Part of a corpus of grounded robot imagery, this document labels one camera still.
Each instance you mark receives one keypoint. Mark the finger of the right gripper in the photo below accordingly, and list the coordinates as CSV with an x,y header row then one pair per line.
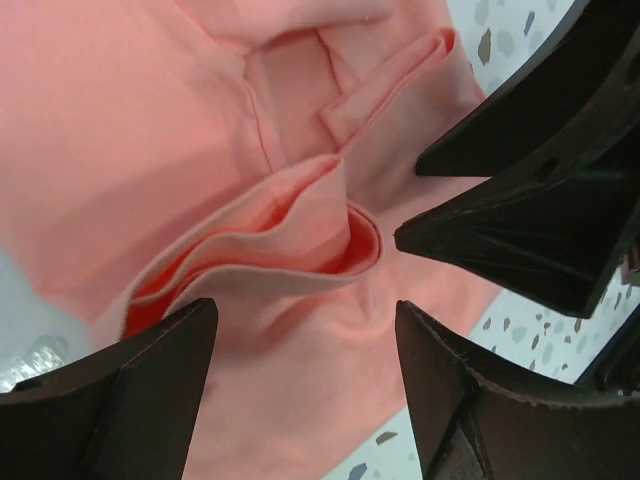
x,y
581,83
549,232

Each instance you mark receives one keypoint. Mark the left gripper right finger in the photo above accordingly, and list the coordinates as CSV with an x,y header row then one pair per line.
x,y
476,415

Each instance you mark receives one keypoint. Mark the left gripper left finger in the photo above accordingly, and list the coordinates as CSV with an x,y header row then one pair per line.
x,y
126,412

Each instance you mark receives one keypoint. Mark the salmon pink t shirt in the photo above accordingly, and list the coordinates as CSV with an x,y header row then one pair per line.
x,y
262,154

